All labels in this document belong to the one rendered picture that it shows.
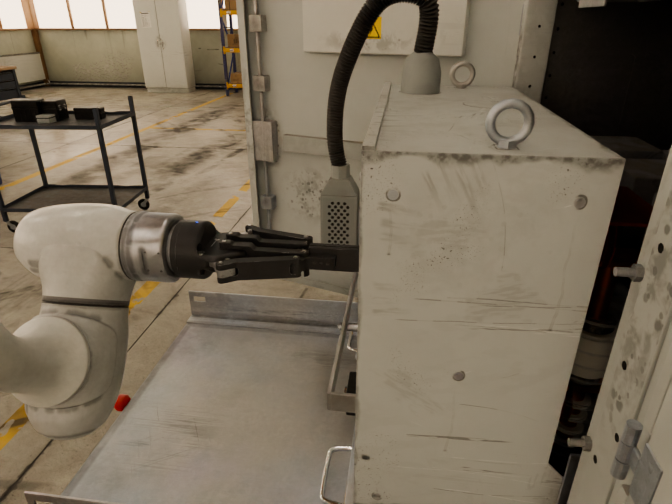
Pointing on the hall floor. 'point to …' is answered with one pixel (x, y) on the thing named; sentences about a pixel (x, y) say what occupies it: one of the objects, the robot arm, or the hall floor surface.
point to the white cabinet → (165, 45)
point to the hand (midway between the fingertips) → (337, 257)
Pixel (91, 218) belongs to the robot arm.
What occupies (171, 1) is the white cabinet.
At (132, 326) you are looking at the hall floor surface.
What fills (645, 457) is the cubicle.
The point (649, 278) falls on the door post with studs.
